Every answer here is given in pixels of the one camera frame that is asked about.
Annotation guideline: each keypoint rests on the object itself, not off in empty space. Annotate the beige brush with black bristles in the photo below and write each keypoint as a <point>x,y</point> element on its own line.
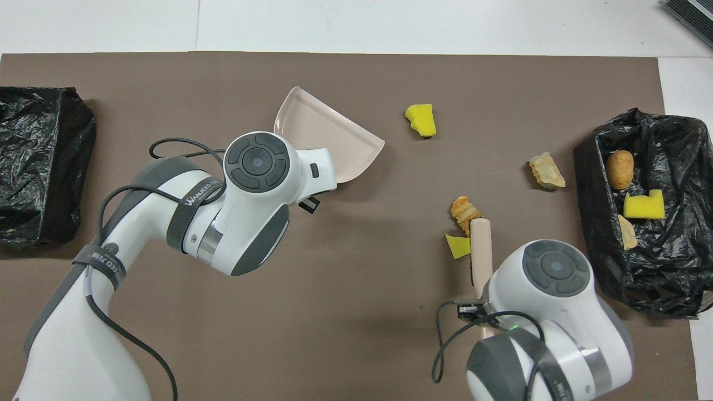
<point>482,250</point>

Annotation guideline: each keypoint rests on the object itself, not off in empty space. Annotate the beige plastic dustpan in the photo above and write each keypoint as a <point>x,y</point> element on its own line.
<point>328,133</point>

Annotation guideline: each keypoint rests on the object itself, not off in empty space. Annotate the brown bread roll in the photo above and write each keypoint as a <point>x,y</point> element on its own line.
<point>620,170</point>

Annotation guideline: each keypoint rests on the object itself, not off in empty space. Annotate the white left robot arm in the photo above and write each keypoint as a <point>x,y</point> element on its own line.
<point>250,211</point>

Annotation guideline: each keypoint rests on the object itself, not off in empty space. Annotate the black bag lined bin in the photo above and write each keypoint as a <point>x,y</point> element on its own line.
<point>668,267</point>
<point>33,122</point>

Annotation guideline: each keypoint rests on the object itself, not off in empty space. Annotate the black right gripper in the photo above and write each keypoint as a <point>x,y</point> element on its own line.
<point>472,312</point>

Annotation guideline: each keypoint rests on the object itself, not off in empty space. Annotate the brown paper table mat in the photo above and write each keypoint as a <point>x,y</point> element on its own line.
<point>334,278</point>

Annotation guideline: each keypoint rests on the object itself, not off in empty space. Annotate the striped croissant pastry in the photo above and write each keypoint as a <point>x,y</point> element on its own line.
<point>627,233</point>
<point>463,210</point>

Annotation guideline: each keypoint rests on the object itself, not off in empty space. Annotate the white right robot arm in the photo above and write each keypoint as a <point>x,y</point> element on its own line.
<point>557,312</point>

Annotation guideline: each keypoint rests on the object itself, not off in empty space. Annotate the pale crusty bread piece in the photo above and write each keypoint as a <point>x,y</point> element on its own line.
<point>547,171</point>

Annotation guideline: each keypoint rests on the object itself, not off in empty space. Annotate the yellow sponge wedge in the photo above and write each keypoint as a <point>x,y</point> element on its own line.
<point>458,247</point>

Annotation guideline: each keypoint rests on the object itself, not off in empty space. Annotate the dark grey ribbed device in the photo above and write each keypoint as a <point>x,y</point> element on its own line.
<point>693,14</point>

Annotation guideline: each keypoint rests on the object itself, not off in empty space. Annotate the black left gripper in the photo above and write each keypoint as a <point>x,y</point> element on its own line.
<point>309,204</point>

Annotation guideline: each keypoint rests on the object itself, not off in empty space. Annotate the yellow sponge chunk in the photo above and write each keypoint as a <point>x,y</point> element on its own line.
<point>421,120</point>

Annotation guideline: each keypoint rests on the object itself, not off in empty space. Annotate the green and yellow sponge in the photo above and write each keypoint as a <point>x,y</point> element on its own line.
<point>643,207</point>

